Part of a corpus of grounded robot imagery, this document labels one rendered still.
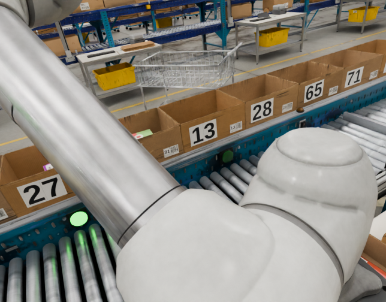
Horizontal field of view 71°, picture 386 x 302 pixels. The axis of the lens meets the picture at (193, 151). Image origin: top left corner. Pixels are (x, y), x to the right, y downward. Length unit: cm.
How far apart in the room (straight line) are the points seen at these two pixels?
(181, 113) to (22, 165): 87
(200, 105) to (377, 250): 113
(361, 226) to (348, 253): 4
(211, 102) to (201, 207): 148
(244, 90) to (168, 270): 167
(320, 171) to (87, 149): 26
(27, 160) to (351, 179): 142
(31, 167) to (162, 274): 136
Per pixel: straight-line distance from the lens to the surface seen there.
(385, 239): 113
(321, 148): 36
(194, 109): 168
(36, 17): 61
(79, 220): 132
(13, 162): 156
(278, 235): 31
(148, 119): 157
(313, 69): 219
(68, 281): 120
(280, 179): 35
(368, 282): 57
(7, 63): 42
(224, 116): 144
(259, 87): 193
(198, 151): 139
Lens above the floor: 163
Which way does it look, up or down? 32 degrees down
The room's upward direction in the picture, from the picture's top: 8 degrees counter-clockwise
